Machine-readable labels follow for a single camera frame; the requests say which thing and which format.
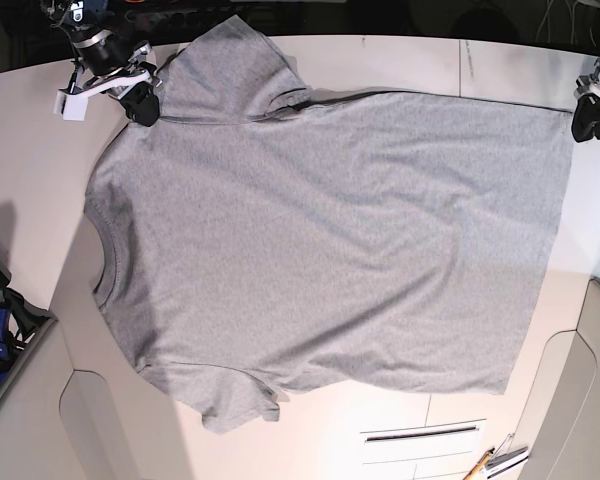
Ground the yellow pencil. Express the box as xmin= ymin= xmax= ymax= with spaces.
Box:
xmin=463 ymin=448 xmax=495 ymax=480

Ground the grey T-shirt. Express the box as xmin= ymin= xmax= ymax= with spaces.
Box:
xmin=85 ymin=17 xmax=573 ymax=434

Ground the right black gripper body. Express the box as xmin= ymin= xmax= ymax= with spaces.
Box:
xmin=72 ymin=30 xmax=157 ymax=98

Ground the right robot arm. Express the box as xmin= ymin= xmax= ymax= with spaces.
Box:
xmin=40 ymin=0 xmax=161 ymax=127

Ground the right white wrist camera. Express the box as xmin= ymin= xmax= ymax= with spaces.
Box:
xmin=53 ymin=90 xmax=89 ymax=121

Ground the white cable slot cover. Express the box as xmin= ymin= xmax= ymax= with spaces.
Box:
xmin=360 ymin=419 xmax=486 ymax=464

